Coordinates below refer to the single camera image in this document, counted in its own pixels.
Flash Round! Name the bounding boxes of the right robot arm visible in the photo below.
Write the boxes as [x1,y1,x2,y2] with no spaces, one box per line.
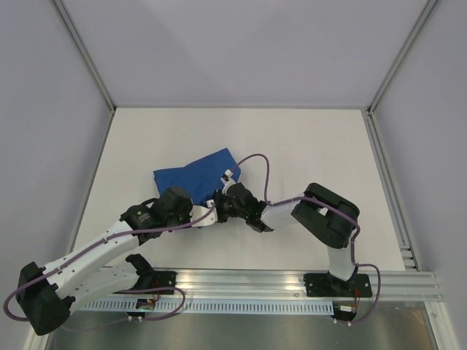
[214,183,360,295]

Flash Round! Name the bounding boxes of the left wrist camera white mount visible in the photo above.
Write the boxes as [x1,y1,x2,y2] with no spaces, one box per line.
[190,200,218,228]

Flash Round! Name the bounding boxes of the aluminium frame post left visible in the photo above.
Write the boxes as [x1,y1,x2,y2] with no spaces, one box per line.
[50,0,117,116]

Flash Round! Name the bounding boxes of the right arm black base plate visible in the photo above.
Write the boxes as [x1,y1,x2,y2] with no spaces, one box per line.
[303,273,373,298]

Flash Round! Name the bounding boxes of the blue surgical drape cloth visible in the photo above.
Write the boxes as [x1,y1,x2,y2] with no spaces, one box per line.
[153,148,241,220]

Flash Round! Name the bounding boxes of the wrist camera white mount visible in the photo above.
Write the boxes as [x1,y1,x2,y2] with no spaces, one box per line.
[220,169,236,195]
[190,200,218,228]

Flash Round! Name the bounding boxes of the aluminium frame post right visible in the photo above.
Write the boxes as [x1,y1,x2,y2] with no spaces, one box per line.
[366,0,442,116]

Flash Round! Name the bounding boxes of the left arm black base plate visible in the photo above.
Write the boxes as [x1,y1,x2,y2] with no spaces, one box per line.
[129,270,177,295]

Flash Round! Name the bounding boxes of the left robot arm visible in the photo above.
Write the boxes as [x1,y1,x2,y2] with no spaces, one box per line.
[15,187,193,335]

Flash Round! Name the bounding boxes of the aluminium frame post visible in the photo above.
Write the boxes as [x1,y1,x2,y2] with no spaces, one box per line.
[50,0,117,116]
[366,0,442,116]

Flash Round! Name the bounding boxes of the aluminium front rail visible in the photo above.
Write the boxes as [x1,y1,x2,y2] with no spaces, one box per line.
[72,265,444,303]

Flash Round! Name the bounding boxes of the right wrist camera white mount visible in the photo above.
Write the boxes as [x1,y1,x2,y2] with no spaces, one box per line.
[220,169,236,195]

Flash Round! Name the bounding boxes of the slotted cable duct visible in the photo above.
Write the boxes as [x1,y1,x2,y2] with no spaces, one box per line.
[81,297,333,316]

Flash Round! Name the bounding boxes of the aluminium side rail right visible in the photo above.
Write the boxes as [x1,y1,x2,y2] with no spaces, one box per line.
[363,111,420,271]

